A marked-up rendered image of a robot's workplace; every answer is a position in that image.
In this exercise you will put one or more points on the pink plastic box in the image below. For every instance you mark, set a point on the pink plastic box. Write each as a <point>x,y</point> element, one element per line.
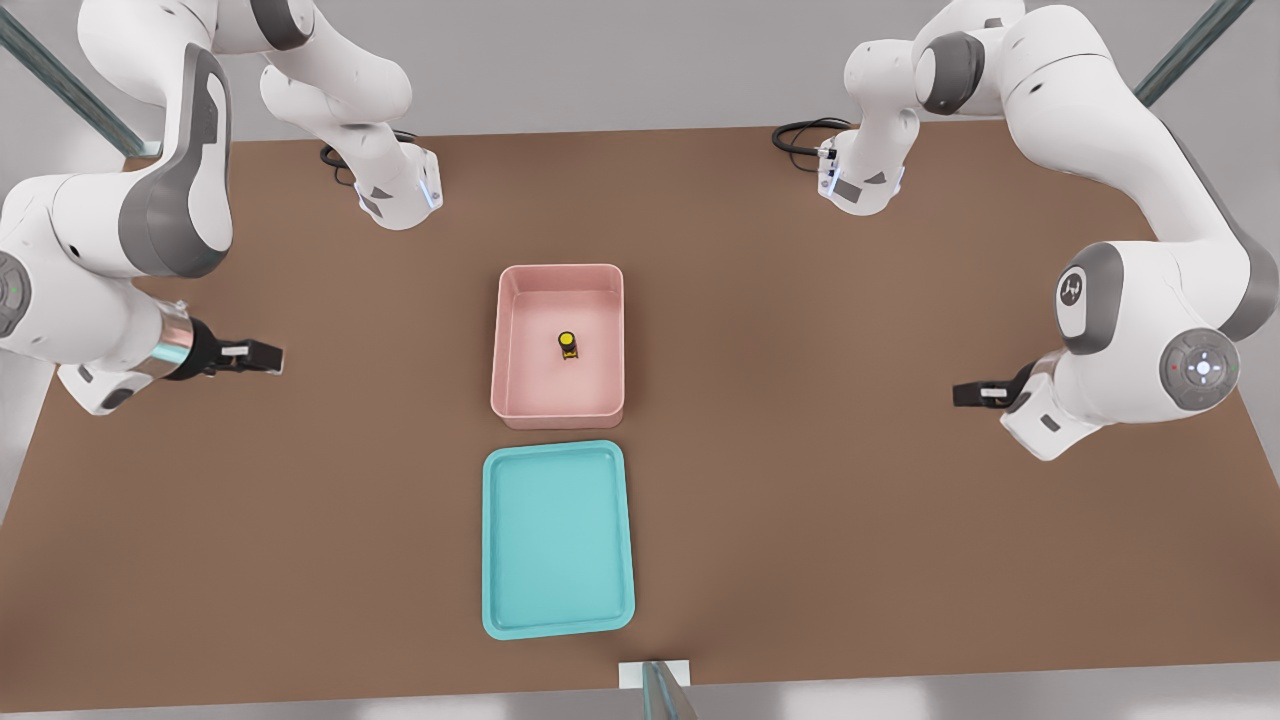
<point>558,345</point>

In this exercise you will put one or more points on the yellow and black button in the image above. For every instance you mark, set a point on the yellow and black button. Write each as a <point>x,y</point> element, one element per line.
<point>567,345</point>

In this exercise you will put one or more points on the pale blue-green tray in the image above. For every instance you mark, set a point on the pale blue-green tray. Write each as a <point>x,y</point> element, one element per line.
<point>557,538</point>

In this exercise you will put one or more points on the silver frame post with foot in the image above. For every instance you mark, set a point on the silver frame post with foot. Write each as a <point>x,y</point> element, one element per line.
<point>660,688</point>

